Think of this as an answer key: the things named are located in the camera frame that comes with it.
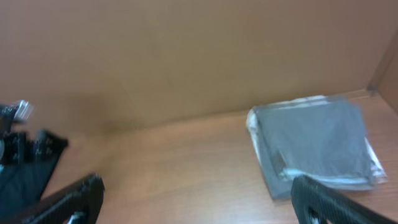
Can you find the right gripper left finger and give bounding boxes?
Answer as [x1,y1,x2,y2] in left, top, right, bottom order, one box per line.
[1,174,105,224]

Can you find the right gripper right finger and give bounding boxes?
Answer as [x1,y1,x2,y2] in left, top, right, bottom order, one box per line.
[290,175,397,224]

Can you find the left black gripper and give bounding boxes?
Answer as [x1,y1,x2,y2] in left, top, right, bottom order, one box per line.
[1,104,68,218]

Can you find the folded beige shorts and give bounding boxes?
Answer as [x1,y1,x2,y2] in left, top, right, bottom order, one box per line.
[246,95,388,191]

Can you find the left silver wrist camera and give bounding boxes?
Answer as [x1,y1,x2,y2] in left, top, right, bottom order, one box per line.
[13,100,34,121]

